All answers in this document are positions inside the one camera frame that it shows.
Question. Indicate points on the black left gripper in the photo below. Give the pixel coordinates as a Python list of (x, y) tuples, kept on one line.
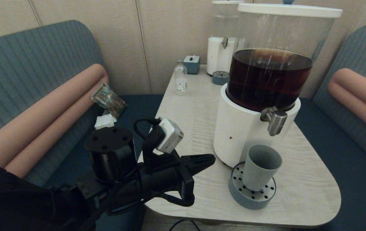
[(163, 179)]

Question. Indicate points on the grey plastic cup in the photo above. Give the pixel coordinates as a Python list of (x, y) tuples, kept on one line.
[(260, 170)]

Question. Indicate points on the silver metal dispenser tap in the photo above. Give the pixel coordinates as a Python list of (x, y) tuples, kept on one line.
[(276, 123)]

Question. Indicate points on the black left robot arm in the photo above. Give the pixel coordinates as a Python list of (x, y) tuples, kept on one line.
[(109, 154)]

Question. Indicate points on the large dispenser with dark tea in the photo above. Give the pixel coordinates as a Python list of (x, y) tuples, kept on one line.
[(244, 138)]

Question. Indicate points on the large blue perforated drip tray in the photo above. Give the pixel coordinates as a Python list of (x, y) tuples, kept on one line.
[(250, 200)]

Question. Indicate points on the clear plastic bottle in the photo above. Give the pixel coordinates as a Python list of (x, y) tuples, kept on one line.
[(180, 83)]

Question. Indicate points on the small blue drip tray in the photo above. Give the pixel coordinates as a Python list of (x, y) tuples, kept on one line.
[(220, 78)]

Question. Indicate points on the small blue tissue box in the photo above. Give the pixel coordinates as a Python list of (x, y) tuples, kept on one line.
[(192, 65)]

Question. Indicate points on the white folded napkin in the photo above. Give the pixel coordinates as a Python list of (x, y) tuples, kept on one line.
[(105, 121)]

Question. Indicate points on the small white water dispenser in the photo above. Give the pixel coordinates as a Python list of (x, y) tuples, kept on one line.
[(218, 54)]

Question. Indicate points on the green snack packet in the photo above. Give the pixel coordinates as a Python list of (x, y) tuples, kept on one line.
[(107, 98)]

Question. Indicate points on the blue booth sofa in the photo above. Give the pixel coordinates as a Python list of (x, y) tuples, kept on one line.
[(356, 179), (25, 64)]

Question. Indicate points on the small white dispenser lid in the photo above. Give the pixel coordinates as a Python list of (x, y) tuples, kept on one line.
[(226, 2)]

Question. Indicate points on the large white dispenser lid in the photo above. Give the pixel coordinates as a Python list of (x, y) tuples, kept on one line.
[(289, 10)]

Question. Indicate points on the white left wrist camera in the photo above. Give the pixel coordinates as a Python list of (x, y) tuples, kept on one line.
[(170, 136)]

